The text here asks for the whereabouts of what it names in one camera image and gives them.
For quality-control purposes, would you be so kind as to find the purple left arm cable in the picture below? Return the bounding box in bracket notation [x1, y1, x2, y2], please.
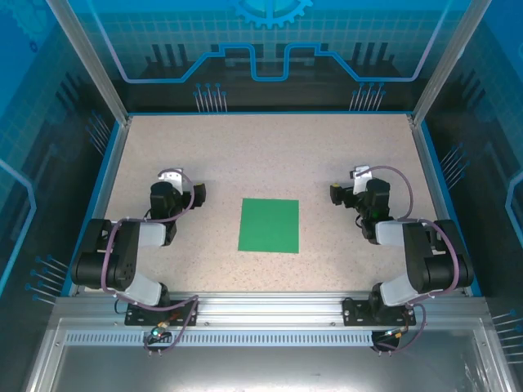
[100, 167, 201, 357]

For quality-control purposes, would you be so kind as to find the aluminium frame post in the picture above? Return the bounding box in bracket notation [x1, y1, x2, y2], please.
[409, 0, 492, 128]
[43, 0, 134, 127]

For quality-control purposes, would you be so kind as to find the blue printed side panel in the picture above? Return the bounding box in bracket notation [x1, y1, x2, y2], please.
[0, 0, 123, 392]
[424, 0, 523, 392]

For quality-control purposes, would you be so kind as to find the slotted grey cable duct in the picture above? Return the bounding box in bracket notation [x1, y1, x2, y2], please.
[64, 331, 412, 348]

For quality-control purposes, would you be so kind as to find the green paper sheet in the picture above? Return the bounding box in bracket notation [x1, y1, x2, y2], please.
[237, 198, 301, 253]

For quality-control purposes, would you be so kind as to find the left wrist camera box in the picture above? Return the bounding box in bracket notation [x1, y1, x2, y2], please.
[158, 170, 184, 193]

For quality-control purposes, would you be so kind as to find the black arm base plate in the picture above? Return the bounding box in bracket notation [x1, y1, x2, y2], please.
[342, 297, 418, 327]
[124, 299, 200, 327]

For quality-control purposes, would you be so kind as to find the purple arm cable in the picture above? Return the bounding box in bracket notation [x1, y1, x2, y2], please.
[100, 167, 201, 357]
[355, 164, 461, 354]

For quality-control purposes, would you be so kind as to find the blue printed gear panel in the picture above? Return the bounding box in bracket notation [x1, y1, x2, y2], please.
[67, 0, 471, 114]

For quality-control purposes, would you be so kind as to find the blue table edge strip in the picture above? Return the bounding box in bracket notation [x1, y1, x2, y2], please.
[416, 121, 484, 298]
[60, 120, 127, 298]

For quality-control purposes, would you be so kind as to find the aluminium front frame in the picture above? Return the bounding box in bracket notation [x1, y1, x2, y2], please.
[22, 317, 510, 392]

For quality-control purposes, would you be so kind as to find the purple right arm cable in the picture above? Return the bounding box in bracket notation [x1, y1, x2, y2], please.
[355, 164, 461, 354]

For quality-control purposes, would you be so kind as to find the grey metal sheet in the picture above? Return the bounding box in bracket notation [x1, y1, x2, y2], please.
[48, 346, 491, 392]

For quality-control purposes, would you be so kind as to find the aluminium mounting rail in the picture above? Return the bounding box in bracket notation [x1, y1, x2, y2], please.
[55, 292, 489, 327]

